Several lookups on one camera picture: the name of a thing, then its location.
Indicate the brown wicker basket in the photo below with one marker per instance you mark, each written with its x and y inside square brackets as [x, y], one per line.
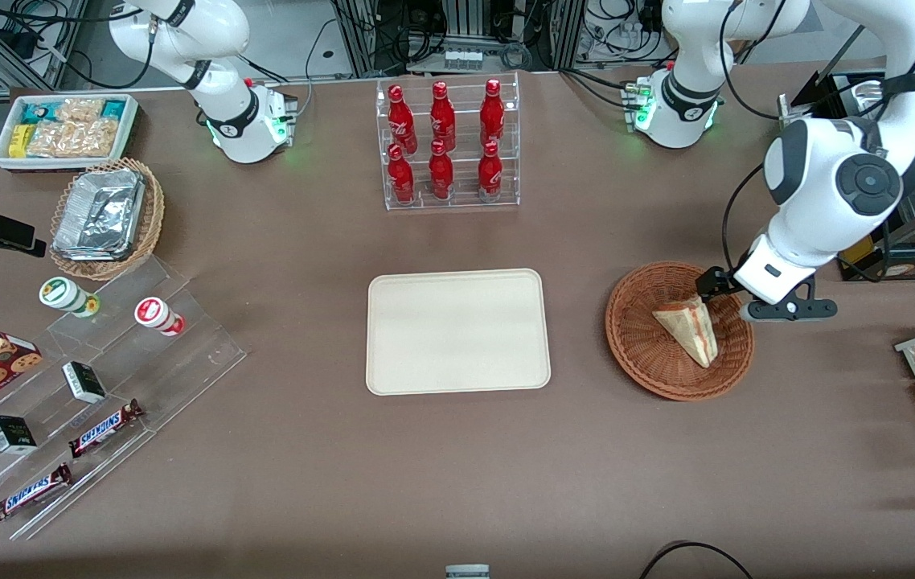
[638, 338]

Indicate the teal snack packet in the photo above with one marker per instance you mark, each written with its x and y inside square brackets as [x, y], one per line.
[34, 111]
[114, 108]

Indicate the white snack bin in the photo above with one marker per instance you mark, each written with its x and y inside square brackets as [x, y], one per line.
[3, 161]

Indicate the aluminium foil container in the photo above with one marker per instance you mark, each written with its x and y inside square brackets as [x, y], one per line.
[100, 213]

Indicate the snickers chocolate bar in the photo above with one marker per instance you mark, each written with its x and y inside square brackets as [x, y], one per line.
[104, 429]
[30, 492]

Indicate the clear acrylic bottle rack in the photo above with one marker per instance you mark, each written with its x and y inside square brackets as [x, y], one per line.
[465, 193]

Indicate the large clear cracker bag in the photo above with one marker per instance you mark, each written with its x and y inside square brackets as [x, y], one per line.
[71, 139]

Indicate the triangle sandwich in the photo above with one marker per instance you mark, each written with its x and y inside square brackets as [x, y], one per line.
[691, 330]

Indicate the yellow snack packet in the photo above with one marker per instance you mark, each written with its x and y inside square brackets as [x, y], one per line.
[18, 141]

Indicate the cream plastic tray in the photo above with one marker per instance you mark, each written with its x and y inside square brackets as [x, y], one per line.
[457, 331]

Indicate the red lid cup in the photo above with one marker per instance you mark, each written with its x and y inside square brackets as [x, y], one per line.
[156, 314]

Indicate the small clear cracker bag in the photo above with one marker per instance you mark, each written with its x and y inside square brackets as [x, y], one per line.
[80, 109]

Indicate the green lid cup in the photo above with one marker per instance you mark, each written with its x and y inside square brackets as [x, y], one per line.
[63, 294]

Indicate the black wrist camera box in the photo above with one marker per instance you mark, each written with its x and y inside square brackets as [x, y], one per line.
[787, 310]

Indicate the light wicker basket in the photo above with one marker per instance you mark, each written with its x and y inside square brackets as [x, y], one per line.
[153, 217]

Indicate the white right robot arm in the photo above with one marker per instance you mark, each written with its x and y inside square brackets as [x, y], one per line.
[224, 96]

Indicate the red cola bottle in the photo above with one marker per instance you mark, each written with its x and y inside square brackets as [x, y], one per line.
[442, 121]
[441, 175]
[490, 175]
[401, 121]
[401, 178]
[492, 117]

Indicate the small black box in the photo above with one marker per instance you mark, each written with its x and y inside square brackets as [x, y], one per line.
[11, 434]
[84, 383]

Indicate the clear acrylic stepped display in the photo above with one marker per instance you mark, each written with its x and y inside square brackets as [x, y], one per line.
[184, 362]

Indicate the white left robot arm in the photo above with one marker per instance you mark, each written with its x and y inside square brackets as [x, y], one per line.
[827, 209]

